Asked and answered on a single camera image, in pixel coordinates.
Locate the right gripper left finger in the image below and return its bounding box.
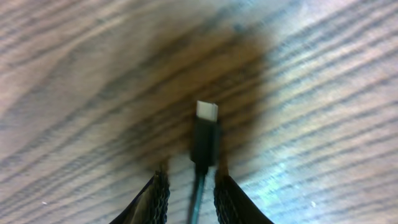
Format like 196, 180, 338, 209
110, 170, 170, 224

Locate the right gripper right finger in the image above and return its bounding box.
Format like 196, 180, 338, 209
213, 172, 273, 224

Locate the black charger cable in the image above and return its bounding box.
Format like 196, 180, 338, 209
186, 100, 222, 224

